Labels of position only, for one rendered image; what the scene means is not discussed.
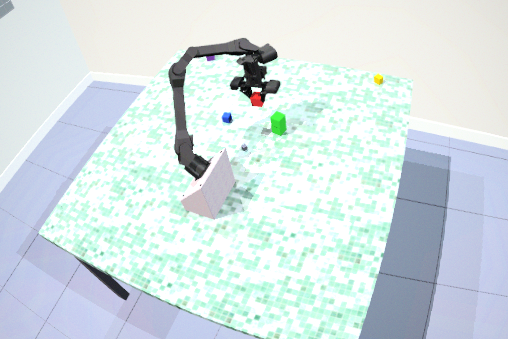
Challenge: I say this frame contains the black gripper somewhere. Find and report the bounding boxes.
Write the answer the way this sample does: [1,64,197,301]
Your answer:
[229,67,280,103]

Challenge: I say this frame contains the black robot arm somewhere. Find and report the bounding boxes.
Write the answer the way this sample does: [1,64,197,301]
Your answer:
[168,38,278,181]

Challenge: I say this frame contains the small yellow block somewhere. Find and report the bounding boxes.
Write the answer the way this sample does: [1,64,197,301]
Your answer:
[374,74,383,84]

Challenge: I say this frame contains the red block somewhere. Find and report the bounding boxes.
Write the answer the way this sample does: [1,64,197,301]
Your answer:
[250,91,264,107]

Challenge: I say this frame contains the blue block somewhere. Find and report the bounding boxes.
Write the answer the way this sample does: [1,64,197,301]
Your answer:
[221,112,232,123]

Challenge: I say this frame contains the green block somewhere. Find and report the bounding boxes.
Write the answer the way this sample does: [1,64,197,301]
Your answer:
[271,123,287,136]
[270,111,286,129]

